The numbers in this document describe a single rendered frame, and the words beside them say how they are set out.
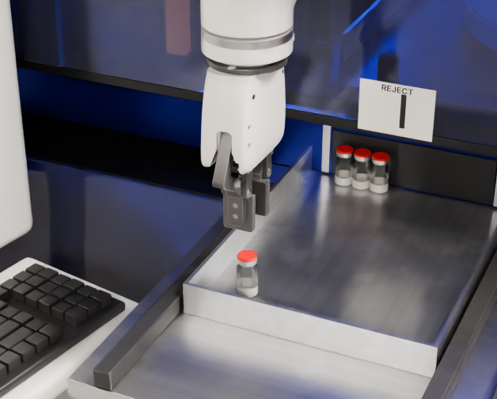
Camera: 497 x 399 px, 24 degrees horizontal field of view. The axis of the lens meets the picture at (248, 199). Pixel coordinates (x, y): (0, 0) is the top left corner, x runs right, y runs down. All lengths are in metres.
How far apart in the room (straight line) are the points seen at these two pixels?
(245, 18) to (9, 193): 0.51
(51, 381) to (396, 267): 0.38
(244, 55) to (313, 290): 0.29
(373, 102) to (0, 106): 0.43
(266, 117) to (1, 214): 0.46
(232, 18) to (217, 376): 0.33
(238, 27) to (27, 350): 0.42
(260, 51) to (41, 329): 0.41
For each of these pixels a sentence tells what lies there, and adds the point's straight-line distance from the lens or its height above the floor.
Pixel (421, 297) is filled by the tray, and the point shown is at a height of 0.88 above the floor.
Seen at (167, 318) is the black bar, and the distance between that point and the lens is 1.14.
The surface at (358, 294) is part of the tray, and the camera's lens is 1.19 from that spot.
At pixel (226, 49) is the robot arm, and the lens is 1.03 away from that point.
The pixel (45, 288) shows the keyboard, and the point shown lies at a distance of 1.31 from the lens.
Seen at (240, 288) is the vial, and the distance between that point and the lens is 1.18.
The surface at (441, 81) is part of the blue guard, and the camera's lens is 1.24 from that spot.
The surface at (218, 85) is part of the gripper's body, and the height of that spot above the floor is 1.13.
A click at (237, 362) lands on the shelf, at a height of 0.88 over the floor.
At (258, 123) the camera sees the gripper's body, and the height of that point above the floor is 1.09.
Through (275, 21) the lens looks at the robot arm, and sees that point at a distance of 1.02.
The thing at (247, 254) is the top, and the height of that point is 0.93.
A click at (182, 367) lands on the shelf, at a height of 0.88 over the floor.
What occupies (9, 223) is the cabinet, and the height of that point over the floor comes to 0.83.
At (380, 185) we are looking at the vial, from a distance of 1.38.
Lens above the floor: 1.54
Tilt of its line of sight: 29 degrees down
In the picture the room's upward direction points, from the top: straight up
